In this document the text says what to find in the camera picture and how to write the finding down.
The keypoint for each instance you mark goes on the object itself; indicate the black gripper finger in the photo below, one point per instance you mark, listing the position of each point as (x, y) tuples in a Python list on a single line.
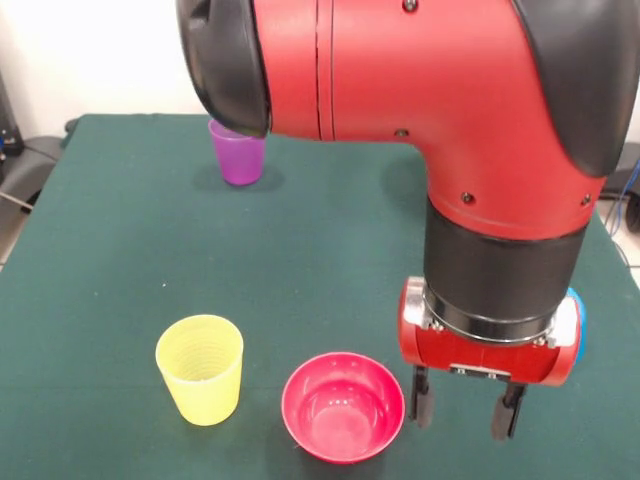
[(421, 397), (507, 415)]

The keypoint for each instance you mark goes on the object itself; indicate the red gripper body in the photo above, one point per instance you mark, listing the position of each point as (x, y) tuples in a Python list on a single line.
[(475, 357)]

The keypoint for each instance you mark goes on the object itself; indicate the red bowl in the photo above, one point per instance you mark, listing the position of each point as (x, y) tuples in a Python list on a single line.
[(343, 417)]

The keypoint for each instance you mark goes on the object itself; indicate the blue bowl with ribbed bottom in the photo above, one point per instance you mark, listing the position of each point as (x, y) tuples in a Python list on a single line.
[(580, 320)]

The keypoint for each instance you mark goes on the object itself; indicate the purple cup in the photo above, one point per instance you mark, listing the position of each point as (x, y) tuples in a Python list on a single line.
[(240, 160)]

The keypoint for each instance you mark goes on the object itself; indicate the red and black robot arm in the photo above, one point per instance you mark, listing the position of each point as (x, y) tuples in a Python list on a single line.
[(450, 100)]

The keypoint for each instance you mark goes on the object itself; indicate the yellow ribbed cup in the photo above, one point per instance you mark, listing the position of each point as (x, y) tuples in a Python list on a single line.
[(200, 390)]

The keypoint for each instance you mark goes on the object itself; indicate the black base with knob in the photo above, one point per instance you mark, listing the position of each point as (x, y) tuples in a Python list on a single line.
[(625, 175)]

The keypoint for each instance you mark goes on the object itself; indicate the dark green tablecloth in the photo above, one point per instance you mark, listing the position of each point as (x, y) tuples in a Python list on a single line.
[(125, 250)]

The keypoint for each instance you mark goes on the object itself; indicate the grey chair base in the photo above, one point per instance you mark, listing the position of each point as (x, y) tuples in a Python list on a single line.
[(35, 155)]

